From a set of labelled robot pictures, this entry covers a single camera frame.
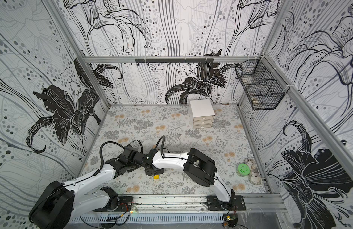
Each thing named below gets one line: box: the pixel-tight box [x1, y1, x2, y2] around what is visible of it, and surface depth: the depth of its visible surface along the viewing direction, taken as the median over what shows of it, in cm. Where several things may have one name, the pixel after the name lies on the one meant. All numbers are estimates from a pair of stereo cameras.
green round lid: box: [237, 163, 251, 176], surface depth 82 cm
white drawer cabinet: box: [189, 99, 216, 130], surface depth 100 cm
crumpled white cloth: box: [244, 157, 263, 186], surface depth 81 cm
